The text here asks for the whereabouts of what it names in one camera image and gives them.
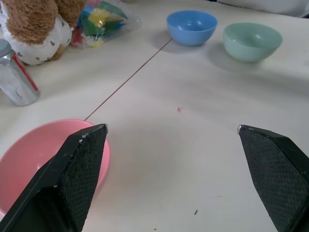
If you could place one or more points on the pink plastic bowl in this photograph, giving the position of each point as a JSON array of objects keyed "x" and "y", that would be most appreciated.
[{"x": 26, "y": 157}]

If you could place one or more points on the clear bag of colourful blocks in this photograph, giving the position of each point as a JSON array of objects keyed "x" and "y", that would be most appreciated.
[{"x": 101, "y": 24}]

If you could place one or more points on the green plastic bowl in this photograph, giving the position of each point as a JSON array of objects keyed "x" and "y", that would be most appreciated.
[{"x": 251, "y": 42}]

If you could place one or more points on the blue plastic bowl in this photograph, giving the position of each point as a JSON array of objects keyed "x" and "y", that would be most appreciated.
[{"x": 192, "y": 27}]

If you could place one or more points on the silver bottle with red stripe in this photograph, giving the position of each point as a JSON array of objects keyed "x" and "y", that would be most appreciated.
[{"x": 15, "y": 77}]

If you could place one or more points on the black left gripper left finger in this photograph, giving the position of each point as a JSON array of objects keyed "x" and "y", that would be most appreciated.
[{"x": 65, "y": 183}]

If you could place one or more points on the brown and white plush toy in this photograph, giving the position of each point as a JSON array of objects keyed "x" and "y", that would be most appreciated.
[{"x": 36, "y": 29}]

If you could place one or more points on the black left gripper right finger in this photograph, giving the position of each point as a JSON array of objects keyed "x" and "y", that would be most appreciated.
[{"x": 277, "y": 174}]

